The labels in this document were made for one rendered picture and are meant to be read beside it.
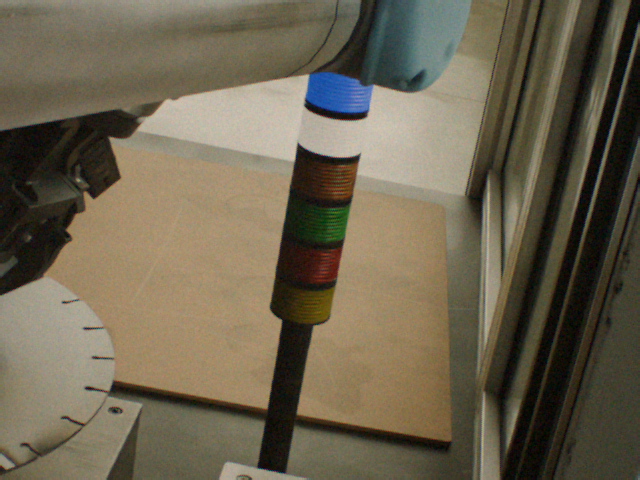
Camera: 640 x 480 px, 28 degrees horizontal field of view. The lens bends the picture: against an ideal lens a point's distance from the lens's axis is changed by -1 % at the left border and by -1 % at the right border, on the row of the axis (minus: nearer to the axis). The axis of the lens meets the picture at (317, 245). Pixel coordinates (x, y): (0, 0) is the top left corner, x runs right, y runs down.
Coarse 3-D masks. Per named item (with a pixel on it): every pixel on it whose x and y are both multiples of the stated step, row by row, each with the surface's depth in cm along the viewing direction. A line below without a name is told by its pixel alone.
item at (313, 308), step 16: (288, 288) 91; (304, 288) 91; (320, 288) 91; (272, 304) 93; (288, 304) 92; (304, 304) 91; (320, 304) 92; (288, 320) 92; (304, 320) 92; (320, 320) 92
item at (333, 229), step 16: (288, 192) 90; (288, 208) 90; (304, 208) 88; (320, 208) 88; (336, 208) 88; (288, 224) 90; (304, 224) 89; (320, 224) 89; (336, 224) 89; (304, 240) 89; (320, 240) 89; (336, 240) 90
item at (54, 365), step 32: (32, 288) 94; (64, 288) 95; (0, 320) 89; (32, 320) 90; (64, 320) 91; (96, 320) 91; (0, 352) 85; (32, 352) 86; (64, 352) 87; (96, 352) 87; (0, 384) 82; (32, 384) 82; (64, 384) 83; (96, 384) 84; (0, 416) 79; (32, 416) 79; (64, 416) 80; (0, 448) 76; (32, 448) 76
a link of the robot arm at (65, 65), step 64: (0, 0) 32; (64, 0) 34; (128, 0) 37; (192, 0) 40; (256, 0) 43; (320, 0) 48; (384, 0) 52; (448, 0) 54; (0, 64) 32; (64, 64) 35; (128, 64) 38; (192, 64) 41; (256, 64) 46; (320, 64) 52; (384, 64) 54; (0, 128) 36
